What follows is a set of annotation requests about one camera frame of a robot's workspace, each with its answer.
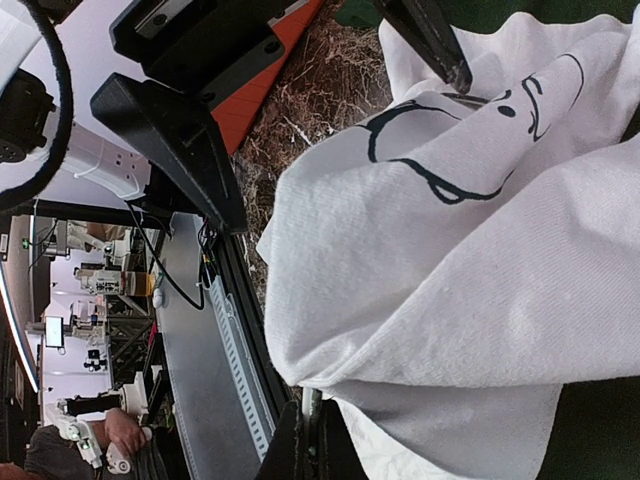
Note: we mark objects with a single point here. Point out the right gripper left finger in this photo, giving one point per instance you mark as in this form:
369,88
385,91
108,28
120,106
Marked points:
284,457

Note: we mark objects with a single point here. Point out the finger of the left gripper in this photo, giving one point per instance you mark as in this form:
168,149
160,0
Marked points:
422,24

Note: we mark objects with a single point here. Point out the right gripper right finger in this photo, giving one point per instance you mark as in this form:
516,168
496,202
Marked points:
336,456

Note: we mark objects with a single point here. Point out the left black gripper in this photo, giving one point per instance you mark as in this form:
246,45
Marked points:
206,50

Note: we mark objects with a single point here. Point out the white green Charlie Brown shirt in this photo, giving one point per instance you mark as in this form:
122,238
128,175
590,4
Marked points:
463,279

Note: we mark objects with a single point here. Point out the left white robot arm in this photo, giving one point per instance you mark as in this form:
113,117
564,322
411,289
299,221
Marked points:
37,118

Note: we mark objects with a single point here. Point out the red plastic bin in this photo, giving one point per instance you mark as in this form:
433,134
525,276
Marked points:
236,114

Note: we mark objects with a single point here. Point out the plastic drink bottle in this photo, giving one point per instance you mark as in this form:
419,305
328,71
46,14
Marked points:
114,282

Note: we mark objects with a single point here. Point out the seated person in grey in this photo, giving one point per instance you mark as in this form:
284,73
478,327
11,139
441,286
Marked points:
116,447

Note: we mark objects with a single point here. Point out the white slotted cable duct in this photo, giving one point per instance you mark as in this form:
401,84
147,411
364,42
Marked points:
244,374

